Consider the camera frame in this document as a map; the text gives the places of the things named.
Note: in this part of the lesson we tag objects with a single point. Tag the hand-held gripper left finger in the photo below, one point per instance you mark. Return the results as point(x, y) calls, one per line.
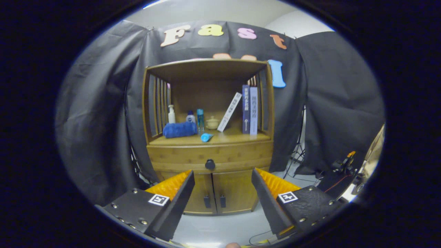
point(179, 203)

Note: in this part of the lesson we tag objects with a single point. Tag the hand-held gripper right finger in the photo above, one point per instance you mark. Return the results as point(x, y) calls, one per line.
point(267, 203)

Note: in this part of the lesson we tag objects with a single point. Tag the wooden drawer with black knob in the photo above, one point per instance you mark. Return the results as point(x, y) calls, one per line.
point(237, 155)

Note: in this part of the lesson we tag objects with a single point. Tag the blue squeeze tube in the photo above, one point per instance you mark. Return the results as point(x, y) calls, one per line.
point(206, 137)

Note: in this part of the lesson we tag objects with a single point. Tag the wooden cabinet door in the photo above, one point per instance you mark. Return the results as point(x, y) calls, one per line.
point(236, 189)
point(203, 193)

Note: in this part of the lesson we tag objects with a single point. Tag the wooden countertop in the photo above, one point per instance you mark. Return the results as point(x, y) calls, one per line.
point(234, 138)

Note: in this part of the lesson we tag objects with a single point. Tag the wooden cabinet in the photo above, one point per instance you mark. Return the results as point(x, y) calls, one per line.
point(206, 96)

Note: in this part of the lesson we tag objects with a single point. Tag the black tripod stand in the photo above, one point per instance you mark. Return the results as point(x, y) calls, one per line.
point(297, 151)

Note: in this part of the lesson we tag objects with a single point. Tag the blue folded towel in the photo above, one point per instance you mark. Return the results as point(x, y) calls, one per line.
point(179, 130)

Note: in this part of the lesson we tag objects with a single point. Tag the clear blue bottle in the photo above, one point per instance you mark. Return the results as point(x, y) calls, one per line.
point(200, 120)

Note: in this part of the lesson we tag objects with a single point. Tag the white bottle with blue cap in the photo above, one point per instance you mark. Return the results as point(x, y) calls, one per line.
point(190, 118)

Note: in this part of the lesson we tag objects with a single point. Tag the white pump bottle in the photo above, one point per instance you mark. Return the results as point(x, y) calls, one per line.
point(171, 117)

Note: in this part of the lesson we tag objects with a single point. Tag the beige lidded teacup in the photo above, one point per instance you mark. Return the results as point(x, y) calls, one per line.
point(213, 123)

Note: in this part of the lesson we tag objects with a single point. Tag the light purple book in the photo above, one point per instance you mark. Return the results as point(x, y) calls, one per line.
point(254, 112)

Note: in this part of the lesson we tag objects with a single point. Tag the dark purple book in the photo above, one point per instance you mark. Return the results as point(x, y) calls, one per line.
point(245, 110)

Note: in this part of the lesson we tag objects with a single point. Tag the orange and black tool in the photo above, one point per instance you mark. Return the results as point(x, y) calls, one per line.
point(349, 155)

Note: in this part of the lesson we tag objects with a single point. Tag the white book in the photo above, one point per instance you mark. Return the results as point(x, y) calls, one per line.
point(229, 112)

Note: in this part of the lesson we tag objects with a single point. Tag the beige bag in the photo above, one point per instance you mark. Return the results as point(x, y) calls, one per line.
point(373, 155)

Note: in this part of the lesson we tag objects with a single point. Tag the black backdrop cloth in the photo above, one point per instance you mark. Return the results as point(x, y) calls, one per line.
point(103, 103)

